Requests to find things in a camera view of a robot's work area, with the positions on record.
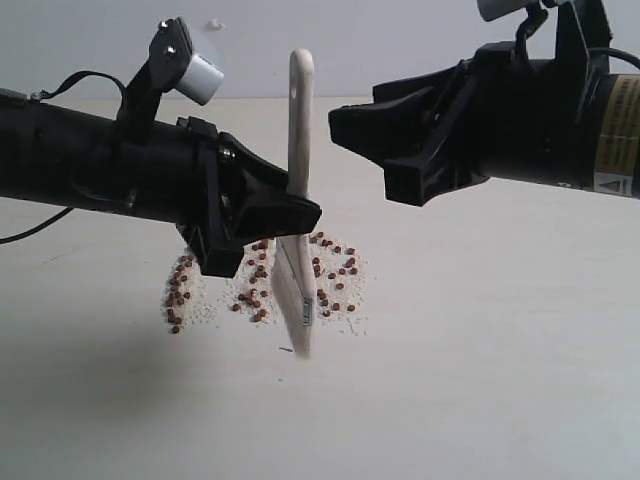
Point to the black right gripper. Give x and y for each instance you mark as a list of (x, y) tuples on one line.
[(533, 116)]

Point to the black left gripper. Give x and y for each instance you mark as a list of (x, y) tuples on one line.
[(237, 198)]

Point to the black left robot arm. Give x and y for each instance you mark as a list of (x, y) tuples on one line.
[(59, 156)]

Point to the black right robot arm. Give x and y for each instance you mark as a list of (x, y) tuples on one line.
[(616, 167)]

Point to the red beans and rice pile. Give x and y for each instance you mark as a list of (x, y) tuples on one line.
[(340, 276)]

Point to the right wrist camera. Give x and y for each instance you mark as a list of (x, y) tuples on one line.
[(491, 10)]

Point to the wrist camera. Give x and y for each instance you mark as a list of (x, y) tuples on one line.
[(178, 59), (491, 10)]

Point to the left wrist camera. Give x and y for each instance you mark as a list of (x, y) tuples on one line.
[(178, 59)]

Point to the small white wall hook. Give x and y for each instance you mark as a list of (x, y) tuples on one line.
[(214, 25)]

